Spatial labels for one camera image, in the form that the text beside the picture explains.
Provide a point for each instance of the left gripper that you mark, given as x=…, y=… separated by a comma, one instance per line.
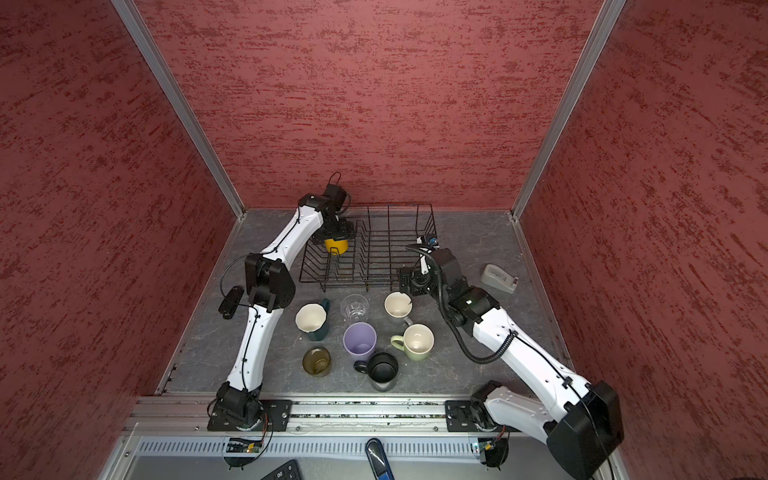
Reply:
x=346, y=231

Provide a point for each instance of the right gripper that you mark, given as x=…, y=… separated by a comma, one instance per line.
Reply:
x=416, y=275

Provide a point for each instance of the yellow mug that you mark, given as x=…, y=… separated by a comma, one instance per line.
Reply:
x=336, y=247

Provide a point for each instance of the white grey mug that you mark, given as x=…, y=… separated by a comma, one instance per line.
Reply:
x=398, y=306

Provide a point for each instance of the clear glass cup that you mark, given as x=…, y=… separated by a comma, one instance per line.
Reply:
x=355, y=308

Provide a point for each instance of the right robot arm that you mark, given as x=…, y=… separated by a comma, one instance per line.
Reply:
x=579, y=421

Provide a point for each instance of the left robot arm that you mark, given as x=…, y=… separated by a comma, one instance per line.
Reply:
x=270, y=289

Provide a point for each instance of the light green mug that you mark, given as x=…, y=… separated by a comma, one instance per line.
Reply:
x=416, y=342

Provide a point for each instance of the purple cup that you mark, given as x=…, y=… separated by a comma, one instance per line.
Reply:
x=359, y=340

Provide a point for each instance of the dark green mug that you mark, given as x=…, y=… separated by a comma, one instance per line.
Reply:
x=312, y=320

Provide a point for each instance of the black mug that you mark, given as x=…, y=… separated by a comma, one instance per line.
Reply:
x=381, y=369

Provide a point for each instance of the olive glass cup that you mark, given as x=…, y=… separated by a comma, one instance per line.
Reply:
x=317, y=362

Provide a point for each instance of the black blue handheld device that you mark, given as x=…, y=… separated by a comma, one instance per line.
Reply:
x=378, y=460

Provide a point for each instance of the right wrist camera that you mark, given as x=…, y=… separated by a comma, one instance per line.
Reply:
x=427, y=243

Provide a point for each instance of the black wire dish rack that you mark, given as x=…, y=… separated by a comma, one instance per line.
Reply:
x=377, y=251

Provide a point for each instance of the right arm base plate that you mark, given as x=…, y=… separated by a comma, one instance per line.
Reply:
x=471, y=416

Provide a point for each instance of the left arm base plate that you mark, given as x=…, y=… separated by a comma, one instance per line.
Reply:
x=258, y=416

